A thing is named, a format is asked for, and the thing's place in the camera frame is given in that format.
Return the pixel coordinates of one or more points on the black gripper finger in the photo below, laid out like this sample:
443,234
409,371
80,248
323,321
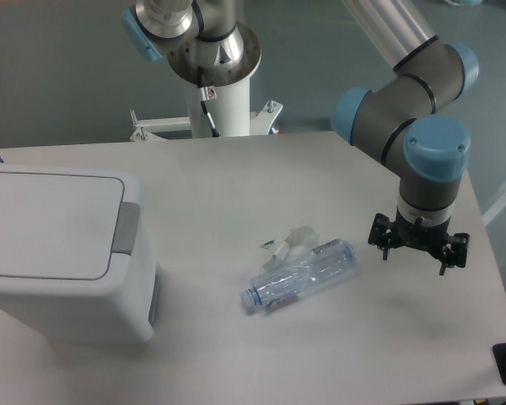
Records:
454,252
380,234

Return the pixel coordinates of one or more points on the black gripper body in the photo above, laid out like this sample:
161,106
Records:
419,236

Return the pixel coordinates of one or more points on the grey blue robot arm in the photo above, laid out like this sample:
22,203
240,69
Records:
399,125

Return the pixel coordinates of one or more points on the white trash can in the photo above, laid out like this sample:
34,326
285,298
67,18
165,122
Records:
76,260

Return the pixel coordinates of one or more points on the clear plastic water bottle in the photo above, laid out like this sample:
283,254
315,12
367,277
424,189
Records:
319,268

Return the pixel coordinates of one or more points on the crumpled clear plastic wrapper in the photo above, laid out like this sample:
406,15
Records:
288,246

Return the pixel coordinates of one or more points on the small green wrapper scrap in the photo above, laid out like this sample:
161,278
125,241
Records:
267,244

